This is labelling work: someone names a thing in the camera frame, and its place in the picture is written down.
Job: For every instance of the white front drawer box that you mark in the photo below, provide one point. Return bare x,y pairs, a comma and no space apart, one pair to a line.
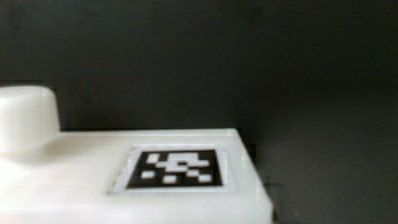
127,177

